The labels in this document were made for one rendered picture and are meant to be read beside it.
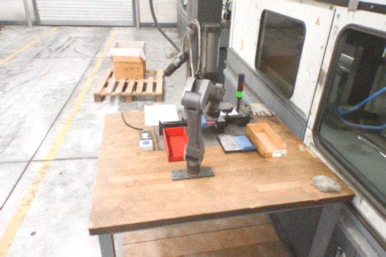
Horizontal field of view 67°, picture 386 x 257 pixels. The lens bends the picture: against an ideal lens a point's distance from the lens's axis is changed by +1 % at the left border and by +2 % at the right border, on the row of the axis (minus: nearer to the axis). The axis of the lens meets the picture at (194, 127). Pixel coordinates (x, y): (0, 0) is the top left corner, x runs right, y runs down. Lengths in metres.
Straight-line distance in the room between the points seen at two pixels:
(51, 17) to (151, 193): 10.17
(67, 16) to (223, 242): 9.86
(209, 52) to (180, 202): 0.76
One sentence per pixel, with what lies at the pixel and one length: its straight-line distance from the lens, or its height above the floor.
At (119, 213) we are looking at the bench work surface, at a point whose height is 0.90.
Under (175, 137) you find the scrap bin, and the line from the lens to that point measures 1.64.
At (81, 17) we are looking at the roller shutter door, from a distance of 10.94.
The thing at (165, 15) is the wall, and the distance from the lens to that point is 10.76.
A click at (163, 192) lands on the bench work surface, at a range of 1.27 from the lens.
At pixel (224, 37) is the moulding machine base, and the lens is 4.70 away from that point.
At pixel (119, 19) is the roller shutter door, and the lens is 10.76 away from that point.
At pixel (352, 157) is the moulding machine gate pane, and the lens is 1.51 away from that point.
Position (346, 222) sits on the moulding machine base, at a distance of 1.62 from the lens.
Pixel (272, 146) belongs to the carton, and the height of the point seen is 0.91.
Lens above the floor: 1.73
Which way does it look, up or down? 28 degrees down
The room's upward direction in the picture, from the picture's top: 2 degrees clockwise
